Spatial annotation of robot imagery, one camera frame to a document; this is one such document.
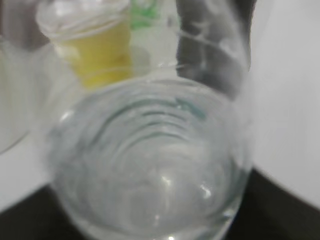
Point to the clear water bottle green label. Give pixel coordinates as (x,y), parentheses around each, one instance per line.
(147,159)

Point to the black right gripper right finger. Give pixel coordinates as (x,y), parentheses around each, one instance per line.
(268,212)

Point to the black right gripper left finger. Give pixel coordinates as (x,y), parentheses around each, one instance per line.
(37,217)

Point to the cola bottle red label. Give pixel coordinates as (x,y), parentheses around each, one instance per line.
(214,42)

